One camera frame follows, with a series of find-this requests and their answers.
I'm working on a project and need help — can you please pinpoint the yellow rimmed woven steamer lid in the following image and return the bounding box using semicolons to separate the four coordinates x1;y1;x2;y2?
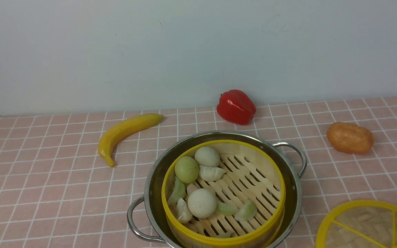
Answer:
315;200;397;248

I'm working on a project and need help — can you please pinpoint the orange brown plastic potato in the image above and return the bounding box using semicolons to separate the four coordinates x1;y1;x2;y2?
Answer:
326;122;375;154

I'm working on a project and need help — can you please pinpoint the pink checkered tablecloth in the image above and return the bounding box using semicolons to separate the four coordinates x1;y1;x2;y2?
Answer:
0;97;397;248

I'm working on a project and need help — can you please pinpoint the green dumpling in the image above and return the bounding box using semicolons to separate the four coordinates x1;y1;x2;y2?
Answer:
167;177;186;206

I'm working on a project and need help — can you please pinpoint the red plastic bell pepper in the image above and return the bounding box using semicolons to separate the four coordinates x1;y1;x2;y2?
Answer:
216;89;257;125

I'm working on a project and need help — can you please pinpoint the stainless steel pot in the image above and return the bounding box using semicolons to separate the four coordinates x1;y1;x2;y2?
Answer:
128;131;307;248

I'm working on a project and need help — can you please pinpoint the white dumpling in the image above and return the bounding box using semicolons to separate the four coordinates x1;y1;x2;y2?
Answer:
199;165;226;182

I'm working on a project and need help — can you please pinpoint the white round bun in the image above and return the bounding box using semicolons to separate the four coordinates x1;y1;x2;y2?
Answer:
187;188;217;218
194;146;220;167

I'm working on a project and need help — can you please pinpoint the yellow plastic banana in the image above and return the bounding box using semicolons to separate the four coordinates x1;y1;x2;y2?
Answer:
98;113;164;167

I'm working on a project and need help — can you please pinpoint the pale green round bun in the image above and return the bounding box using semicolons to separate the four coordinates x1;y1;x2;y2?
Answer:
174;156;200;184

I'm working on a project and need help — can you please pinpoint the yellow rimmed bamboo steamer basket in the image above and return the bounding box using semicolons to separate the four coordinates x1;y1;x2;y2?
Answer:
161;139;286;248

